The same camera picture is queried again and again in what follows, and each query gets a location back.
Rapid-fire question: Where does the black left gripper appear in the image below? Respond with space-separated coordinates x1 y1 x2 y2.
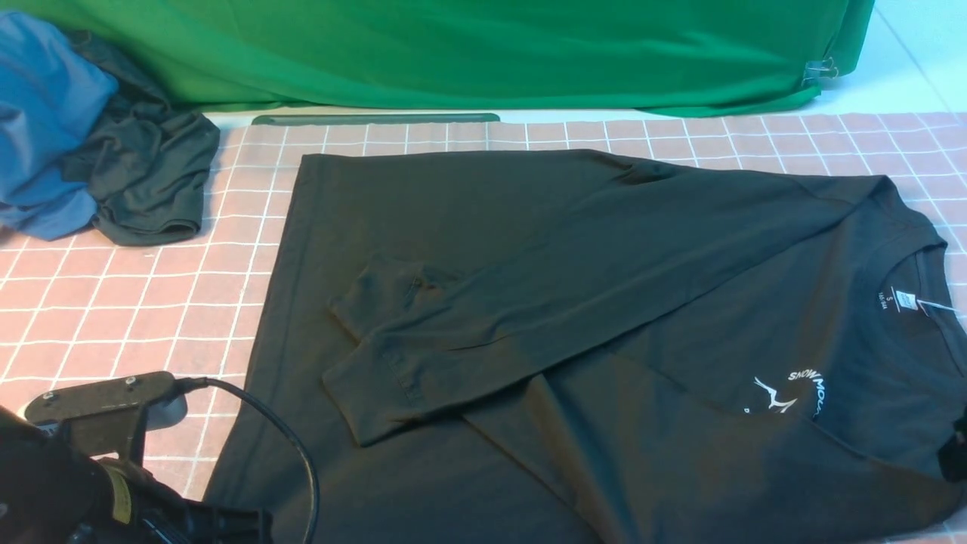
97 457 273 543

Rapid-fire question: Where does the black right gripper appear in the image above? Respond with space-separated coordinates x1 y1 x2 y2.
938 411 966 483

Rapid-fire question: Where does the dark gray long-sleeve shirt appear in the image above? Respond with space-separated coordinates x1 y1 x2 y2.
246 150 965 543

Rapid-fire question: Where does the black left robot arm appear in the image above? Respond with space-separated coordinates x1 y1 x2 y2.
1 410 272 543

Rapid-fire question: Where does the pink checkered tablecloth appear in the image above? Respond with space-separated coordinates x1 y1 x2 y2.
0 113 967 544

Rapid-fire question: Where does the dark gray crumpled garment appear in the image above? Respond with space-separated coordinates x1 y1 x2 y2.
61 30 221 246

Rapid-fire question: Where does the clear binder clip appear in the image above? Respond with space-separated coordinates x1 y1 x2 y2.
802 57 839 86

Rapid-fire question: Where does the green flat ruler strip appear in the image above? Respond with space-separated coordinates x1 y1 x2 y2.
251 113 500 127

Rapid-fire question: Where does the blue crumpled garment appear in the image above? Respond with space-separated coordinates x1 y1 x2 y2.
1 11 118 240

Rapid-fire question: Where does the green backdrop cloth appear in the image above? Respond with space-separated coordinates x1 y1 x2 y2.
2 1 874 118

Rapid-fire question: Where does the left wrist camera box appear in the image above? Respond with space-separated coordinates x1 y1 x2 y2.
22 371 187 467

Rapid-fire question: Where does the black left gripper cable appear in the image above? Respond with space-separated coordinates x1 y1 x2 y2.
174 376 321 544

